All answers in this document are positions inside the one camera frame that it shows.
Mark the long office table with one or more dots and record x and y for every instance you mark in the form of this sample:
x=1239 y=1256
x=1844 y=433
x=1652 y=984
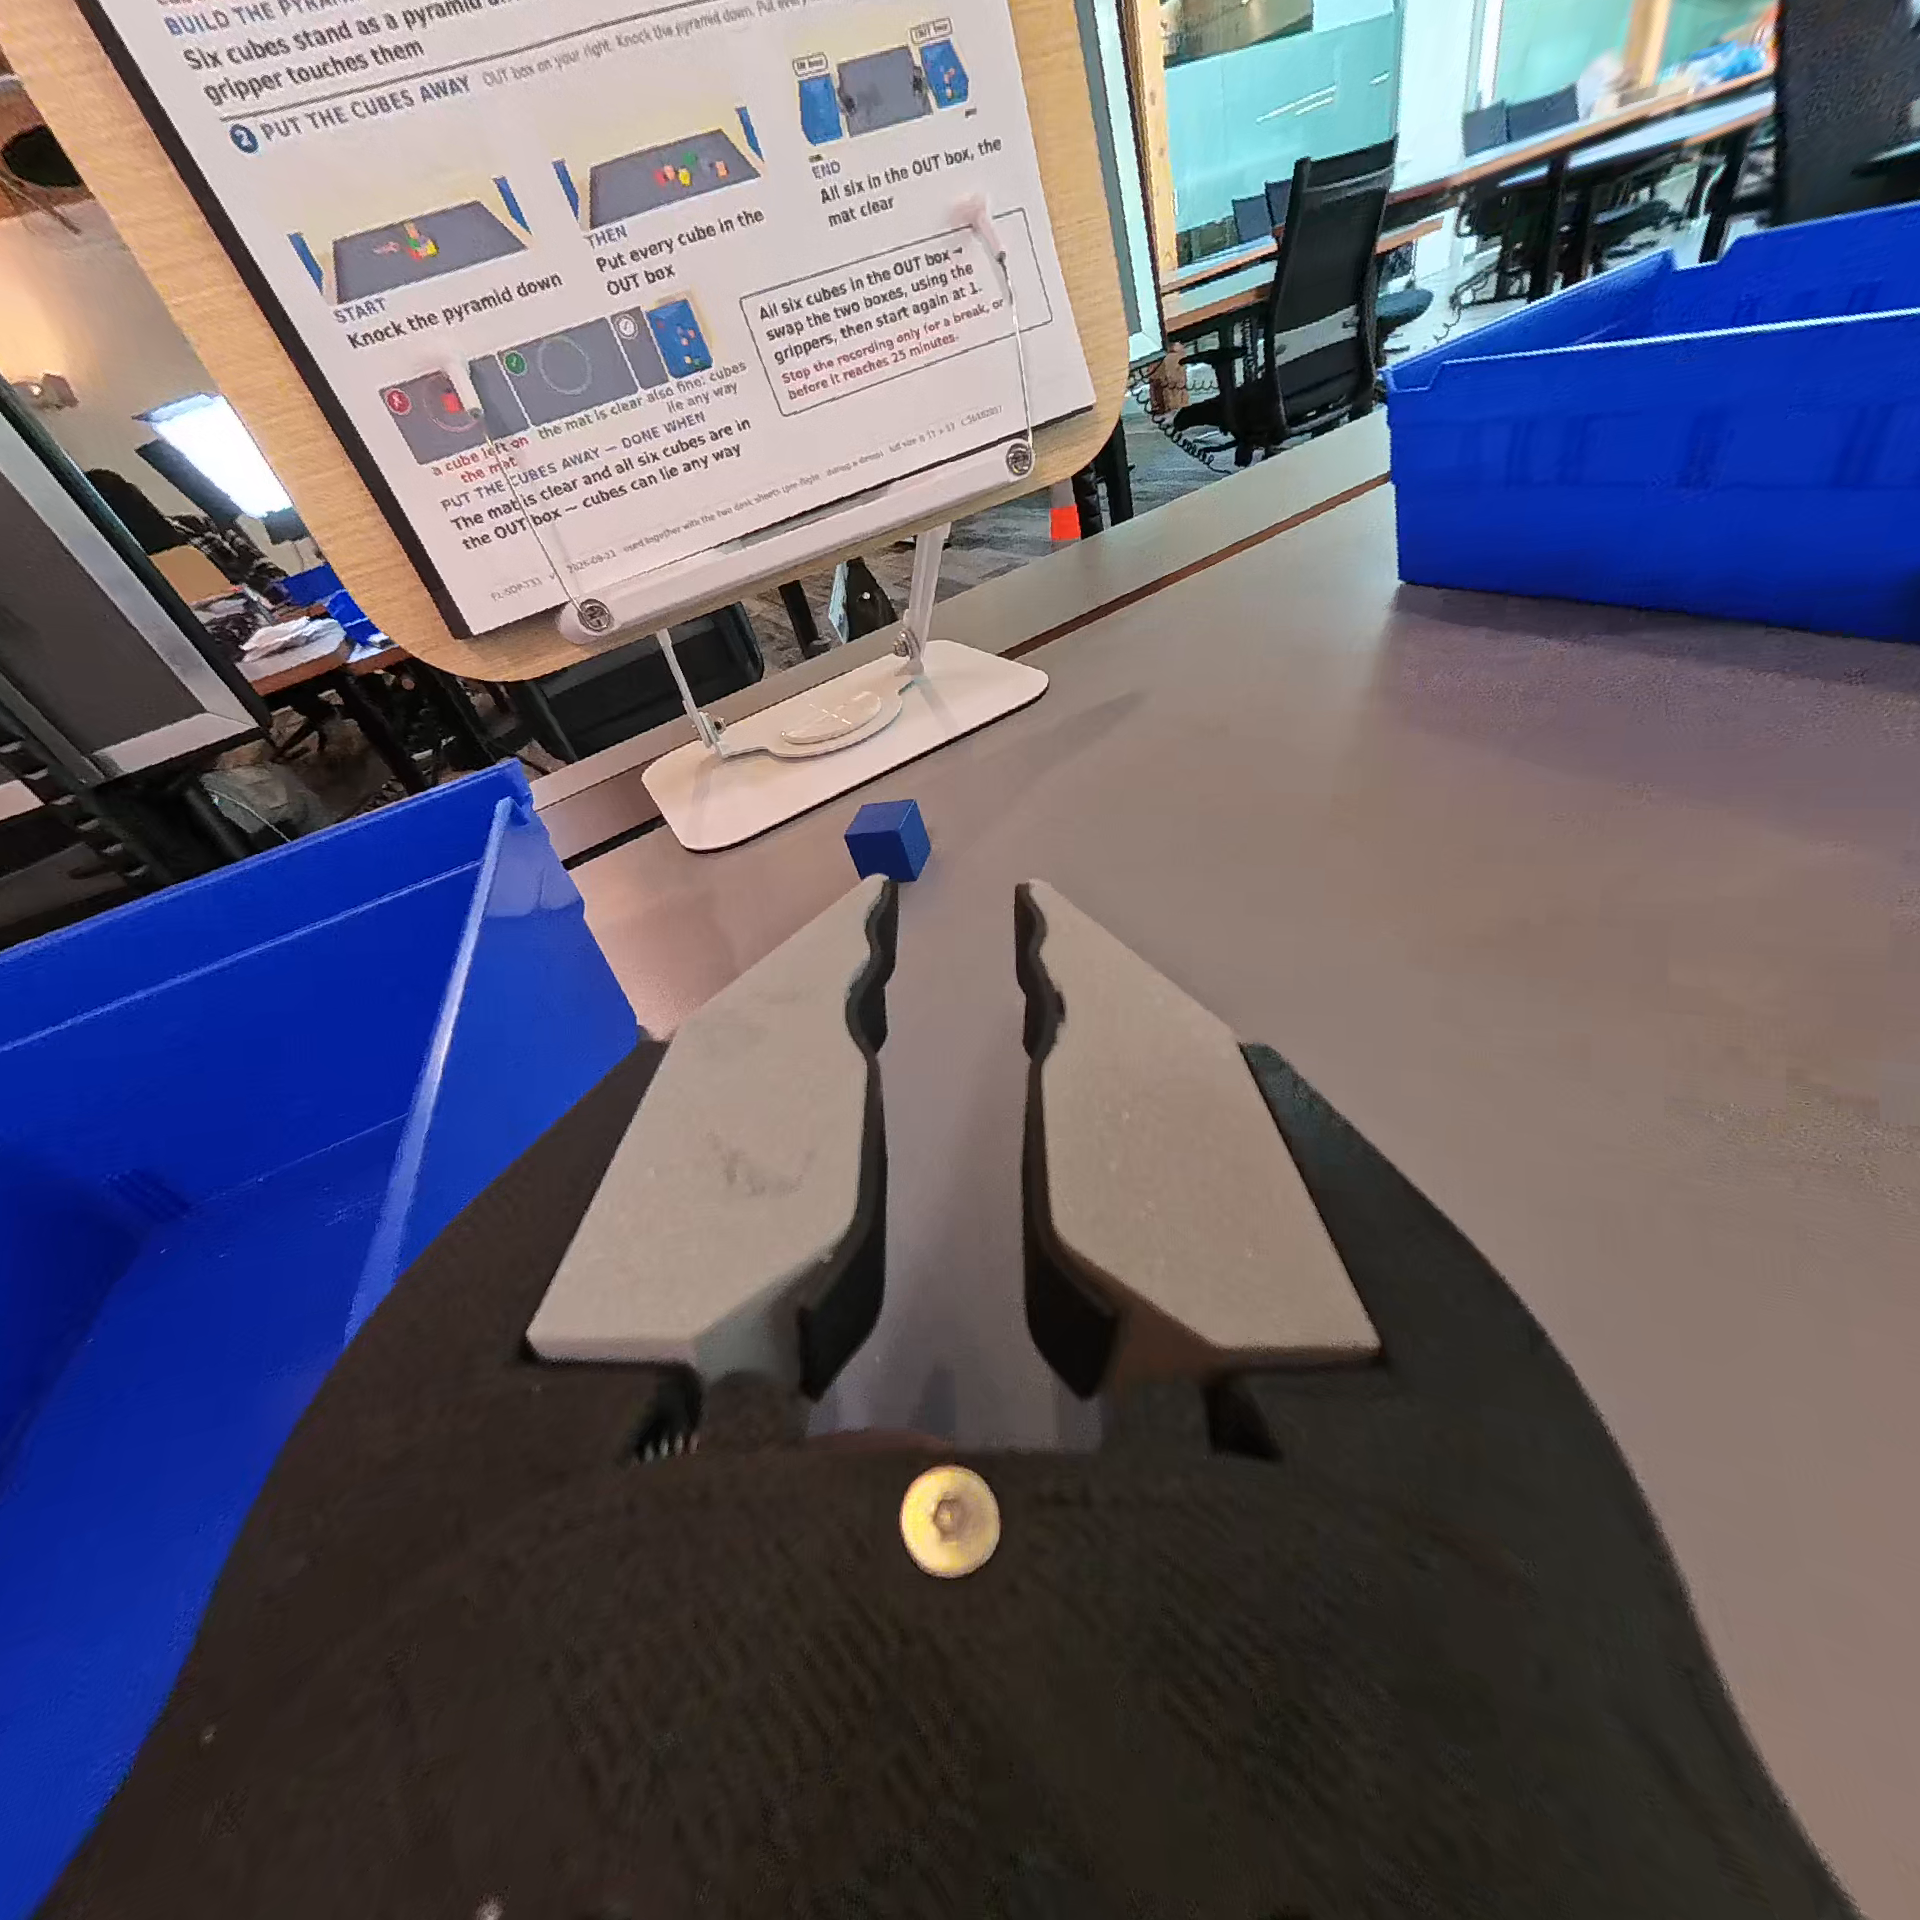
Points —
x=1621 y=143

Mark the white document stand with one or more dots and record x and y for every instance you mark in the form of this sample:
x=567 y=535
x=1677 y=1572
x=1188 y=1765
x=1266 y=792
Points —
x=840 y=780

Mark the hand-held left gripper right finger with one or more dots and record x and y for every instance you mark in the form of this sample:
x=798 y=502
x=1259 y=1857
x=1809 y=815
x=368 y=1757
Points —
x=1184 y=1185

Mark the blue plastic bin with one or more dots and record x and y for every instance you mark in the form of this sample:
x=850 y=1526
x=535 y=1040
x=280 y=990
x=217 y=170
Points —
x=1650 y=495
x=225 y=1051

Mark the printed instruction sheet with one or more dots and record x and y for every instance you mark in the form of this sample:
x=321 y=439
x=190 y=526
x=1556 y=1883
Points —
x=675 y=374

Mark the blue wooden cube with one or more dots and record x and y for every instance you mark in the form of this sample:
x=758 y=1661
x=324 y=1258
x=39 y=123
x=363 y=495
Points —
x=884 y=840

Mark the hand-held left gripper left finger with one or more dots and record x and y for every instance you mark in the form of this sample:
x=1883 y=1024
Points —
x=721 y=1185

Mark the black office chair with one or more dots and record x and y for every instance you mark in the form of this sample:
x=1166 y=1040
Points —
x=615 y=690
x=1329 y=270

